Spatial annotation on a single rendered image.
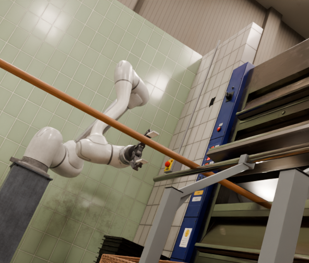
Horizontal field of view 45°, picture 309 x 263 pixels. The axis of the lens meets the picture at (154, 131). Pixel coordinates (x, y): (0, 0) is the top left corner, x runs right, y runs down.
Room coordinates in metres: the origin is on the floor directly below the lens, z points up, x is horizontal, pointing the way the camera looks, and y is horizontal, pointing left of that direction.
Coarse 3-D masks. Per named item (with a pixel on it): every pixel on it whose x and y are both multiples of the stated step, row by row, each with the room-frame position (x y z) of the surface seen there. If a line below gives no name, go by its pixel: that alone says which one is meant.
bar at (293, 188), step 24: (192, 168) 1.50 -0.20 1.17; (216, 168) 1.33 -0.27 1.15; (240, 168) 1.16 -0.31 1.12; (288, 168) 0.64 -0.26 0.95; (168, 192) 1.09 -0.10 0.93; (192, 192) 1.11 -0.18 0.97; (288, 192) 0.63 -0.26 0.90; (168, 216) 1.09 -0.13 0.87; (288, 216) 0.63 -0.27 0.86; (264, 240) 0.66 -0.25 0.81; (288, 240) 0.63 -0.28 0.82
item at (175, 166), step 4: (168, 160) 2.53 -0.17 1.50; (172, 164) 2.46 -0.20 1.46; (176, 164) 2.46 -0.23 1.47; (180, 164) 2.47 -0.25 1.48; (168, 168) 2.49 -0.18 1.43; (172, 168) 2.46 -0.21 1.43; (176, 168) 2.47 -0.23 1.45; (180, 168) 2.48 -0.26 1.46; (164, 172) 2.54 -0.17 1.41; (168, 172) 2.51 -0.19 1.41
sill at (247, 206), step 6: (216, 204) 1.94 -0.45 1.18; (222, 204) 1.89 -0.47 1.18; (228, 204) 1.84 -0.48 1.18; (234, 204) 1.79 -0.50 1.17; (240, 204) 1.75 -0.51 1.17; (246, 204) 1.70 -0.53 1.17; (252, 204) 1.67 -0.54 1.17; (258, 204) 1.62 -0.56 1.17; (264, 204) 1.59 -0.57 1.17; (270, 204) 1.55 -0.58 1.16; (306, 204) 1.36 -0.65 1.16; (216, 210) 1.93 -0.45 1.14; (222, 210) 1.87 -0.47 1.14; (228, 210) 1.83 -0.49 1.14; (234, 210) 1.78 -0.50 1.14; (240, 210) 1.74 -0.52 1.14
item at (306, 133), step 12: (288, 132) 1.34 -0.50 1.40; (300, 132) 1.29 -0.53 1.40; (240, 144) 1.63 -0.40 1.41; (252, 144) 1.55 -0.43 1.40; (264, 144) 1.50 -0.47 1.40; (276, 144) 1.45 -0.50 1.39; (288, 144) 1.40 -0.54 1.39; (216, 156) 1.85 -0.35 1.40; (228, 156) 1.78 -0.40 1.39; (300, 156) 1.43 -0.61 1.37; (264, 168) 1.68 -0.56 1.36; (276, 168) 1.62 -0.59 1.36
